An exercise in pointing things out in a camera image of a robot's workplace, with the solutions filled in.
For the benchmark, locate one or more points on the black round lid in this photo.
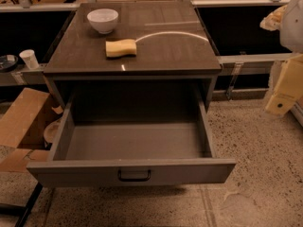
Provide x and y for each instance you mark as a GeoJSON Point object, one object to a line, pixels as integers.
{"type": "Point", "coordinates": [8, 63]}

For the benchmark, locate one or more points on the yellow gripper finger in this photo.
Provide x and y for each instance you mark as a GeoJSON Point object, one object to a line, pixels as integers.
{"type": "Point", "coordinates": [273, 20]}
{"type": "Point", "coordinates": [286, 85]}

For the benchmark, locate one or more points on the brown cardboard box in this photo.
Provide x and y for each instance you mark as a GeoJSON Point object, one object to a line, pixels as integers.
{"type": "Point", "coordinates": [22, 129]}

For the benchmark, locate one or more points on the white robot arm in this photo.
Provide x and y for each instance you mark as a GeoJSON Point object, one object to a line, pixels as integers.
{"type": "Point", "coordinates": [288, 20]}

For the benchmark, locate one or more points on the dark wooden drawer cabinet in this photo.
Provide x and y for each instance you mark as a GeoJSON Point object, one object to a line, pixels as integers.
{"type": "Point", "coordinates": [152, 40]}

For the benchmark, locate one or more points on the white paper cup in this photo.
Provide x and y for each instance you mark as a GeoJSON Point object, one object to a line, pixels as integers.
{"type": "Point", "coordinates": [29, 58]}

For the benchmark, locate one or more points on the white ceramic bowl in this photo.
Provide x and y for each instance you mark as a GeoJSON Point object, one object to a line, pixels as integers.
{"type": "Point", "coordinates": [104, 21]}

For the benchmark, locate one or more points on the yellow sponge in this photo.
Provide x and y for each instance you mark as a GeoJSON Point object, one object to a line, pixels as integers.
{"type": "Point", "coordinates": [120, 48]}

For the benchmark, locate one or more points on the round wooden plate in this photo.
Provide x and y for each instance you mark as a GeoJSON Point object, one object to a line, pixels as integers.
{"type": "Point", "coordinates": [51, 130]}

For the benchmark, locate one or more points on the open grey top drawer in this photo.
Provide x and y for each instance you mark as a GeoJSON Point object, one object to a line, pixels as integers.
{"type": "Point", "coordinates": [160, 128]}

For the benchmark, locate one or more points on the black drawer handle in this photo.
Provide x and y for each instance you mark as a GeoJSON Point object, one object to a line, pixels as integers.
{"type": "Point", "coordinates": [133, 176]}

